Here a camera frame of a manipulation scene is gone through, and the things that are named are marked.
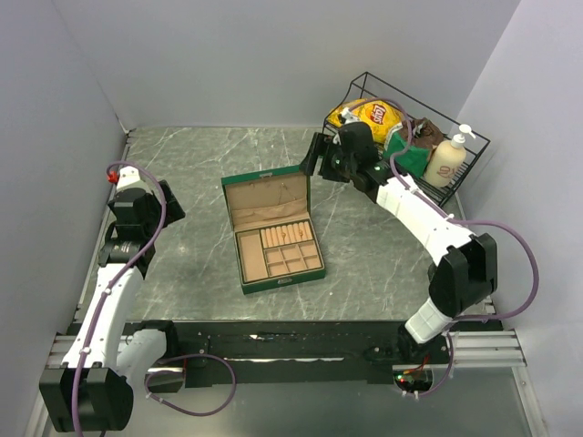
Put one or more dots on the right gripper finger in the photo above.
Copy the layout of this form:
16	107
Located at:
315	150
328	165

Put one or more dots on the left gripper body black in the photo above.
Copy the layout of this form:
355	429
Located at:
172	211

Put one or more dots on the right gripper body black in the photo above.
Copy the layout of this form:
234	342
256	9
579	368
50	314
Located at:
350	165

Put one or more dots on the green jewelry box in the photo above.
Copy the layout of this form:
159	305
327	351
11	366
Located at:
268	198

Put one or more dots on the green jewelry tray insert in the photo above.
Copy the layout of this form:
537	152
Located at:
283	251

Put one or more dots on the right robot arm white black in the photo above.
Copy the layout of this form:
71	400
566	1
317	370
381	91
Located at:
464	265

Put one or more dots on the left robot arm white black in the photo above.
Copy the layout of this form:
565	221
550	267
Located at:
94	387

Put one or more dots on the yellow Lays chips bag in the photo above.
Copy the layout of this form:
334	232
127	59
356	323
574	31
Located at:
380	116

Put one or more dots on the green brown paper bag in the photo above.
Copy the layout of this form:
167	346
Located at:
426	137

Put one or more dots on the cream lotion pump bottle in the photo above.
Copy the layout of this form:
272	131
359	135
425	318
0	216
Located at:
448	157

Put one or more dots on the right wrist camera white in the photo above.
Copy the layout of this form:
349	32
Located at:
346	116

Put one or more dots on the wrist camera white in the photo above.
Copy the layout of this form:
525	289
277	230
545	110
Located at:
126	178
346	116

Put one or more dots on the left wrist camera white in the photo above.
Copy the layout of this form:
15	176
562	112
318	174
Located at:
126	178

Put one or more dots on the black wire shelf rack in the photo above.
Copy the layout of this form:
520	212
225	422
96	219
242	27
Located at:
368	85

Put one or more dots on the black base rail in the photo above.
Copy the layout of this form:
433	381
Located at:
223	352

